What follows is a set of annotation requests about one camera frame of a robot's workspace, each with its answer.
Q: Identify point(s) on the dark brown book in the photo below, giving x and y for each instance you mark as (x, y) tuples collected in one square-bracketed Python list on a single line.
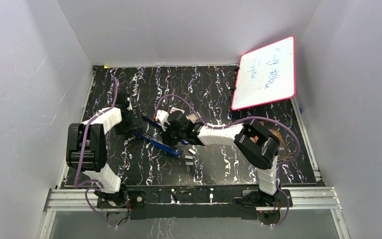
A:
[(283, 151)]

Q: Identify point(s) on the staple box tray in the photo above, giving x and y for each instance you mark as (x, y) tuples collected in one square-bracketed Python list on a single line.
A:
[(193, 118)]

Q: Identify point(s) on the red white staple box sleeve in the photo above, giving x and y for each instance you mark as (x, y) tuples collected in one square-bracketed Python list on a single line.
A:
[(174, 109)]

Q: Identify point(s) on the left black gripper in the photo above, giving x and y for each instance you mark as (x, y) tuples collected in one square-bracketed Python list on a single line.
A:
[(136, 124)]

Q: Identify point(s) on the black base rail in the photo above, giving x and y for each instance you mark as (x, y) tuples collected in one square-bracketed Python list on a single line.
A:
[(208, 201)]

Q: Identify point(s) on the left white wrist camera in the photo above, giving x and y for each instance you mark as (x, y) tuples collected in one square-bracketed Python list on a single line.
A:
[(128, 104)]

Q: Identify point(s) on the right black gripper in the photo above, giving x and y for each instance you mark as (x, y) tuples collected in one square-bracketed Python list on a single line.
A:
[(165, 138)]

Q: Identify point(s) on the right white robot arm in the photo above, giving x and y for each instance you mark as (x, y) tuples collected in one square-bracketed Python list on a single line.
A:
[(255, 142)]

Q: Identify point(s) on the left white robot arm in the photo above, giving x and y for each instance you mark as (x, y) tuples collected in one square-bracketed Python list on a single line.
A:
[(86, 144)]

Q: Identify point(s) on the pink framed whiteboard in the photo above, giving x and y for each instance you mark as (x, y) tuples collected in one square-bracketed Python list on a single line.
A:
[(266, 75)]

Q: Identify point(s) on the blue stapler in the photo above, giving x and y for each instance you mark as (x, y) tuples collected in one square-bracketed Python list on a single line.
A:
[(150, 119), (156, 142)]

